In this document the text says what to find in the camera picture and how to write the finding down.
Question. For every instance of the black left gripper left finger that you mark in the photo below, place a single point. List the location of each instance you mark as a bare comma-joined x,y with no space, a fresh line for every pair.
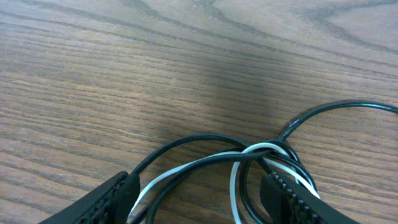
111,202

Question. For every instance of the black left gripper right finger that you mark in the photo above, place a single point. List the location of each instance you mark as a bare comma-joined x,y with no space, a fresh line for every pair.
287,202

